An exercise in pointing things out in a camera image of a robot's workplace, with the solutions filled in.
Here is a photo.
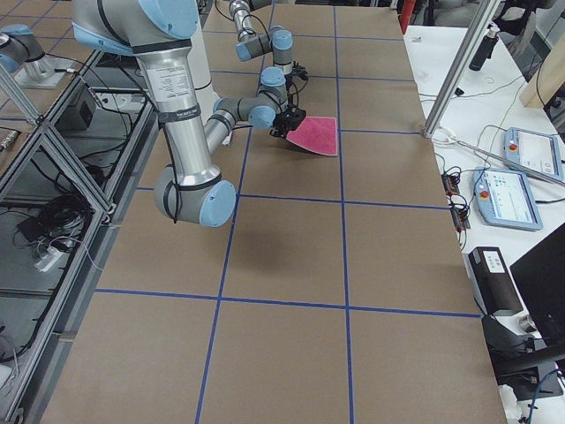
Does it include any black box with label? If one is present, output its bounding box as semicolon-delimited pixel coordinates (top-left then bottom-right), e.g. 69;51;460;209
468;246;524;316

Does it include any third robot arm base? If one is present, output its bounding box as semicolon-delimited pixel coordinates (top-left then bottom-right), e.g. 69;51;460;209
1;24;76;89

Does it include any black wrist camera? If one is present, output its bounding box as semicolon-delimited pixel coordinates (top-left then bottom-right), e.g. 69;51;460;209
285;107;306;131

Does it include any teach pendant tablet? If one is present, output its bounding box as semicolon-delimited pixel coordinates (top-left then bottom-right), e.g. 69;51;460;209
472;167;544;231
504;127;564;180

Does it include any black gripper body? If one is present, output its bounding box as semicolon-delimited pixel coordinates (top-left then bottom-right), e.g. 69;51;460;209
269;115;300;139
285;64;308;108

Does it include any reacher grabber stick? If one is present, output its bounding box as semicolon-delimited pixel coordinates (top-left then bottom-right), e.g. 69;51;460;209
432;127;564;186

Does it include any black water bottle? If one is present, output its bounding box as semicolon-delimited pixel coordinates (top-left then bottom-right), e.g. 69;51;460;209
469;25;500;72

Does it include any aluminium frame cage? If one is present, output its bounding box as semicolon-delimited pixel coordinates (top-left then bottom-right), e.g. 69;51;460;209
1;41;157;423

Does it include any small circuit board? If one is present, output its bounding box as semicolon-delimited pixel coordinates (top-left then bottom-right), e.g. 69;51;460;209
441;172;471;232

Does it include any pink towel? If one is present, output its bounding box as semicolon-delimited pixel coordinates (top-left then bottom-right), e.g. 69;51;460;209
286;117;337;156

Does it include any far teach pendant tablet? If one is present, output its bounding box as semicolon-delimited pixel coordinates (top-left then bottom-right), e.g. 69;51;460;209
504;127;564;180

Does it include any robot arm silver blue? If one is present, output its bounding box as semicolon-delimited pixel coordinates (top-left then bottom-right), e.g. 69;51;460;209
229;0;309;108
72;1;305;227

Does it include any white power strip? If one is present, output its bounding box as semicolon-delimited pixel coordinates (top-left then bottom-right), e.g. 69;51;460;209
34;246;63;272

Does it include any black monitor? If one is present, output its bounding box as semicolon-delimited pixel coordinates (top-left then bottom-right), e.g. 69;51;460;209
480;229;565;385

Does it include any aluminium frame post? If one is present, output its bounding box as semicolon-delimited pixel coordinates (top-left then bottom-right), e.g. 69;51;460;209
422;0;500;139

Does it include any near teach pendant tablet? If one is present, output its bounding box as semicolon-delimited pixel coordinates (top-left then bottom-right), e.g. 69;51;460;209
472;167;544;231

